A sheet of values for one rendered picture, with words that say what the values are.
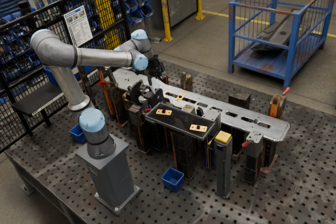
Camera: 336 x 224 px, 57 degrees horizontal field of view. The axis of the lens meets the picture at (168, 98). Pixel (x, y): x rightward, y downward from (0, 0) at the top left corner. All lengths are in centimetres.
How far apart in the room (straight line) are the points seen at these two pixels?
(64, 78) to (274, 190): 130
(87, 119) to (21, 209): 175
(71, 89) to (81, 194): 77
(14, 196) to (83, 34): 162
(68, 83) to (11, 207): 189
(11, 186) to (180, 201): 195
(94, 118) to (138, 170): 66
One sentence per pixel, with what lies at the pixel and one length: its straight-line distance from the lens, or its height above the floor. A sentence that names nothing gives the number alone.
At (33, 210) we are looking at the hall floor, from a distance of 308.
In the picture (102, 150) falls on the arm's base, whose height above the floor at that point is 115.
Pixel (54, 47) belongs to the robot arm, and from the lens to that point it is 133.
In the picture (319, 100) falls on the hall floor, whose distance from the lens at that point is 379.
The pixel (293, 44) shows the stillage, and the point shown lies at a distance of 352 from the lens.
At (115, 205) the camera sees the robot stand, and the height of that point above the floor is 74.
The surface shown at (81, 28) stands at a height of 128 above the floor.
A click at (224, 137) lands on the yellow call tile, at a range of 155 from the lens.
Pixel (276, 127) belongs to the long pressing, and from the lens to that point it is 186.
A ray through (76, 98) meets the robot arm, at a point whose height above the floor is 139.
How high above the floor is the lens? 225
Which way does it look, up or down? 37 degrees down
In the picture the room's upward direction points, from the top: 8 degrees counter-clockwise
